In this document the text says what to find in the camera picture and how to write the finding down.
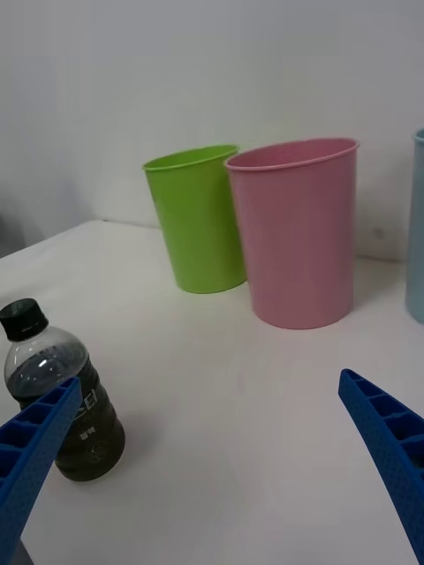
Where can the dark drink plastic bottle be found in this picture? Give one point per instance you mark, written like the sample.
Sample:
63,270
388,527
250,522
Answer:
95,441

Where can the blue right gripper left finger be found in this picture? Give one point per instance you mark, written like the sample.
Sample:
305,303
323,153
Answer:
31,459

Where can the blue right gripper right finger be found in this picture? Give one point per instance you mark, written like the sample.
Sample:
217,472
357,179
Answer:
393,463

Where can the pink plastic waste bin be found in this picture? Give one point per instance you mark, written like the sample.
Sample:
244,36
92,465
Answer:
300,238

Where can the green plastic waste bin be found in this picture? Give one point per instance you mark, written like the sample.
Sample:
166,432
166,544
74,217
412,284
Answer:
194,220

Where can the pale blue plastic waste bin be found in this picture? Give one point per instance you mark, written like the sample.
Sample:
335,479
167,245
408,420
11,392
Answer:
417,229

